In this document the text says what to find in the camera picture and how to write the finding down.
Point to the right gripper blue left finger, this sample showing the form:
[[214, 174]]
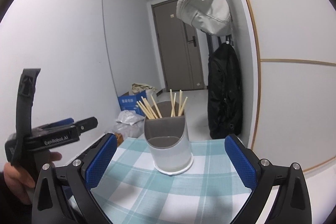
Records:
[[98, 159]]

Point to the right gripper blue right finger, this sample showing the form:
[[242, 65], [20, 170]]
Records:
[[242, 161]]

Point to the white utensil holder cup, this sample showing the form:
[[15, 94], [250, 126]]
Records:
[[168, 141]]

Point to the person left hand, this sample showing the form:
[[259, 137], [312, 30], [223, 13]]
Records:
[[17, 179]]

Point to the teal plaid tablecloth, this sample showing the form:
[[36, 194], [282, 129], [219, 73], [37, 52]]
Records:
[[133, 191]]

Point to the grey plastic parcel bag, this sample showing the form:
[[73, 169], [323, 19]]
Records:
[[126, 130]]

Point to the white plastic parcel bag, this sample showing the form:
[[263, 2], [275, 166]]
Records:
[[129, 117]]

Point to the blue cardboard box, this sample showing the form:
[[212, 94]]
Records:
[[129, 102]]

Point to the black backpack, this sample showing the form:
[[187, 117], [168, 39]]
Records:
[[225, 93]]

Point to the chopstick in cup left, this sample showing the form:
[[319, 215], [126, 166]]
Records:
[[151, 110]]

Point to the chopstick in cup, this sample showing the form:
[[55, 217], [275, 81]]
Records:
[[178, 103], [151, 110]]

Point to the beige cloth bag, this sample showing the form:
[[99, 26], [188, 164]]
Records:
[[139, 87]]

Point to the chopstick in cup right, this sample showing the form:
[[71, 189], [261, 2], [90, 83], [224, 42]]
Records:
[[178, 103]]

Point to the grey door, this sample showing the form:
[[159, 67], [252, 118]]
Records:
[[178, 49]]

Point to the beige hanging backpack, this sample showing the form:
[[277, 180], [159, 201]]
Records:
[[212, 17]]

